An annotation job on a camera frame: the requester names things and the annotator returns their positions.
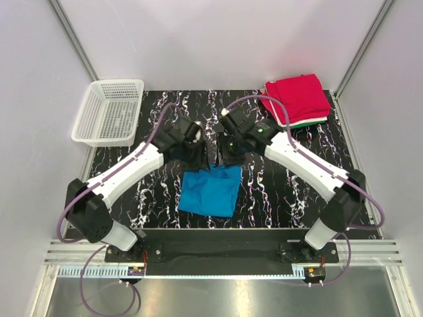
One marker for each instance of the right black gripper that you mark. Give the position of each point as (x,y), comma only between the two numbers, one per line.
(223,156)

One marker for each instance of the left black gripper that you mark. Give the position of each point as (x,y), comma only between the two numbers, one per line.
(201,163)

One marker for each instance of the blue t shirt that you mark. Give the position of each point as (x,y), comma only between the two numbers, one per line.
(212,192)

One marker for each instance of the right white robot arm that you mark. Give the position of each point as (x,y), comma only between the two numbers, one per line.
(343,191)

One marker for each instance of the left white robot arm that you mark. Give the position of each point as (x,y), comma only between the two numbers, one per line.
(88,203)

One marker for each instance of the green folded t shirt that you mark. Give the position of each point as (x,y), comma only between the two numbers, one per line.
(299,125)

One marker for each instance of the red folded t shirt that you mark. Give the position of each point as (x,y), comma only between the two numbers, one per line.
(303,96)

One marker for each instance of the white plastic basket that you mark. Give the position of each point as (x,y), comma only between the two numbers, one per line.
(109,113)

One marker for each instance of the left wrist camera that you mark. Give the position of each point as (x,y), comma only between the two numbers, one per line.
(187,130)

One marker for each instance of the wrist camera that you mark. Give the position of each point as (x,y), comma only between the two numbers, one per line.
(235,122)
(187,130)

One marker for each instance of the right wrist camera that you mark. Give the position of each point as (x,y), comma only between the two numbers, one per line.
(235,122)

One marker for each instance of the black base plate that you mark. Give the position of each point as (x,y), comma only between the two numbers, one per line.
(273,244)

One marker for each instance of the aluminium frame rail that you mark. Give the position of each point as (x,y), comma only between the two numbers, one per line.
(228,259)

